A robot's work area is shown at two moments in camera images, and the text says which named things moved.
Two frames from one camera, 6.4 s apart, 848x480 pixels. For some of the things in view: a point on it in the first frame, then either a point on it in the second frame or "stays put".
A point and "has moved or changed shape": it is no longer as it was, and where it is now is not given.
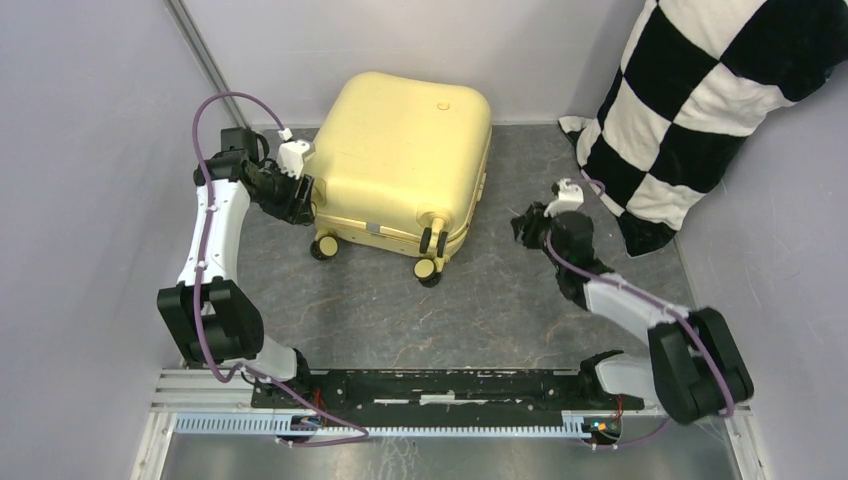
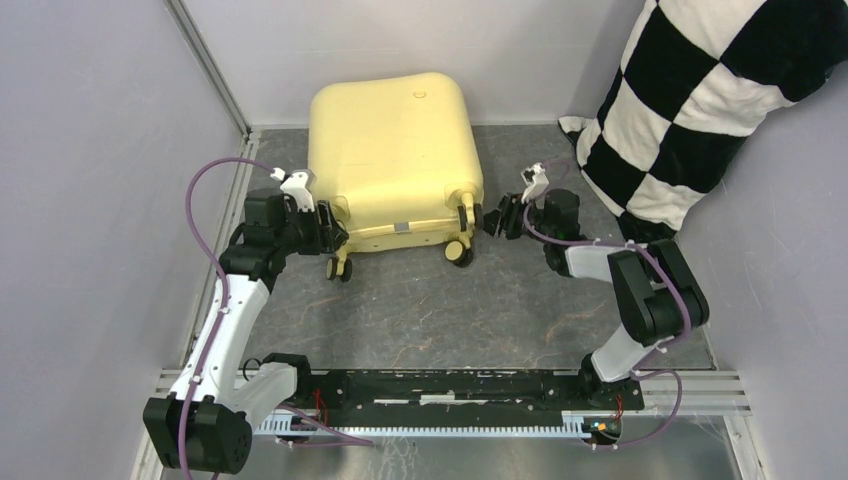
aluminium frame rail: [185, 22] stays put
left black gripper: [300, 210] → [328, 239]
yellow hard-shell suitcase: [399, 163] has moved or changed shape
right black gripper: [533, 219] → [504, 216]
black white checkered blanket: [694, 80] stays put
